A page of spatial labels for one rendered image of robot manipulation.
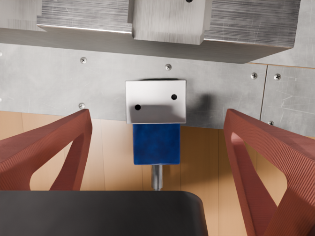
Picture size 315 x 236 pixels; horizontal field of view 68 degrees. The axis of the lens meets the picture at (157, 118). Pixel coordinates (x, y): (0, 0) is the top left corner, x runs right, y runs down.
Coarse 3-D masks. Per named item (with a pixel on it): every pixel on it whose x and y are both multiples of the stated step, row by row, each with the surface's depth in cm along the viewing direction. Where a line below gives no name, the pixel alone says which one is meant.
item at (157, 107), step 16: (160, 80) 19; (176, 80) 19; (128, 96) 19; (144, 96) 19; (160, 96) 19; (176, 96) 20; (128, 112) 19; (144, 112) 19; (160, 112) 19; (176, 112) 19; (144, 128) 21; (160, 128) 21; (176, 128) 21; (144, 144) 21; (160, 144) 21; (176, 144) 21; (144, 160) 21; (160, 160) 21; (176, 160) 21; (160, 176) 22
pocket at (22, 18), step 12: (0, 0) 17; (12, 0) 17; (24, 0) 17; (36, 0) 17; (0, 12) 17; (12, 12) 17; (24, 12) 17; (36, 12) 17; (0, 24) 16; (12, 24) 16; (24, 24) 16; (36, 24) 16
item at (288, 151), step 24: (240, 120) 11; (240, 144) 12; (264, 144) 9; (288, 144) 7; (312, 144) 7; (240, 168) 11; (288, 168) 7; (312, 168) 6; (240, 192) 11; (264, 192) 10; (288, 192) 7; (312, 192) 6; (264, 216) 10; (288, 216) 7; (312, 216) 6
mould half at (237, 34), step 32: (64, 0) 15; (96, 0) 15; (128, 0) 15; (224, 0) 15; (256, 0) 15; (288, 0) 15; (0, 32) 18; (32, 32) 17; (64, 32) 16; (96, 32) 15; (128, 32) 15; (224, 32) 15; (256, 32) 15; (288, 32) 15
